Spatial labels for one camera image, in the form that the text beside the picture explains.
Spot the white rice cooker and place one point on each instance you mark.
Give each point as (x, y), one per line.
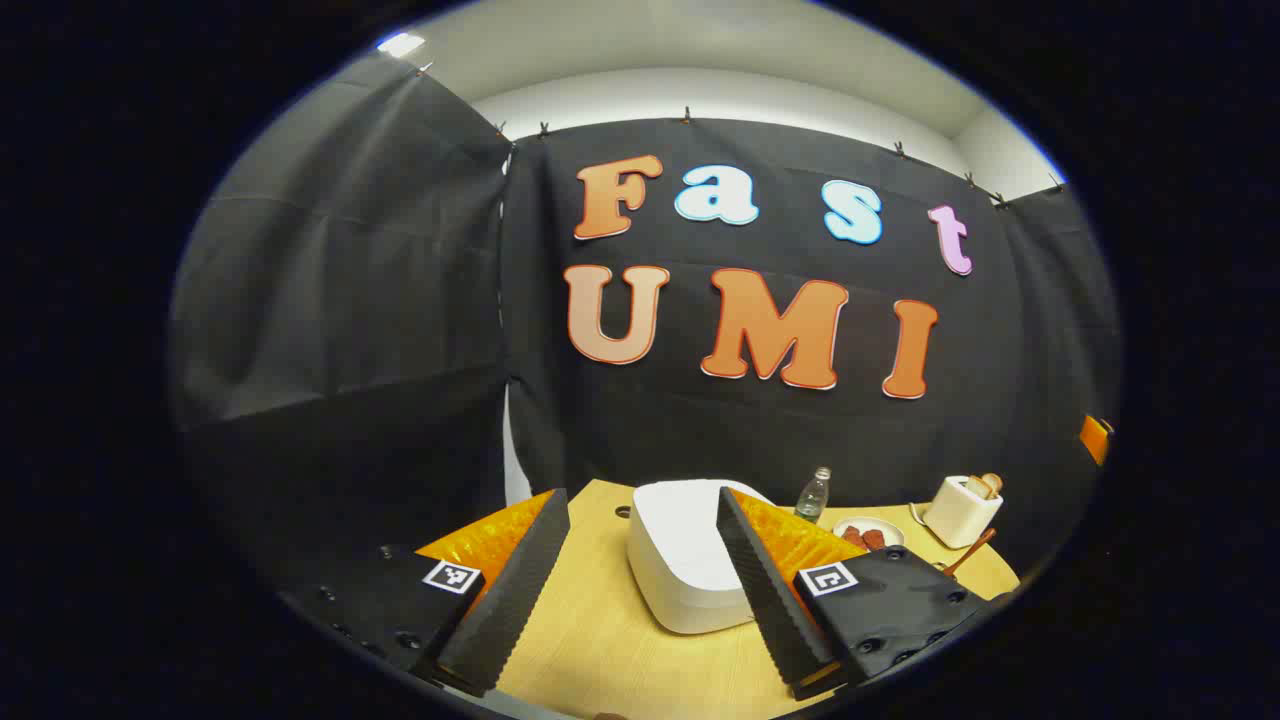
(680, 550)

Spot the clear plastic water bottle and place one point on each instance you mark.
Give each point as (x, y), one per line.
(812, 500)

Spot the ceiling light panel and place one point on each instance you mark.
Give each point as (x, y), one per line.
(400, 45)

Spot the toast bread slice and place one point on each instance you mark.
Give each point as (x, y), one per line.
(994, 483)
(976, 487)

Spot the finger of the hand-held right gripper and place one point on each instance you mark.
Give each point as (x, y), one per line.
(1095, 440)

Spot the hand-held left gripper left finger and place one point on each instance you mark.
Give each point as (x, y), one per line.
(510, 600)

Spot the black backdrop cloth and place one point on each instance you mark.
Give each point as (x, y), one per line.
(400, 300)

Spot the white round plate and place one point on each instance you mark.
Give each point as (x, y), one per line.
(870, 521)

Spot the white toaster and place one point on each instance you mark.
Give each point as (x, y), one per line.
(955, 515)

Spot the dark wooden spoon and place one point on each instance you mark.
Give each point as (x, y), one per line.
(970, 552)

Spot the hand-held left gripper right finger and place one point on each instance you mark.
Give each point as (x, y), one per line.
(770, 600)

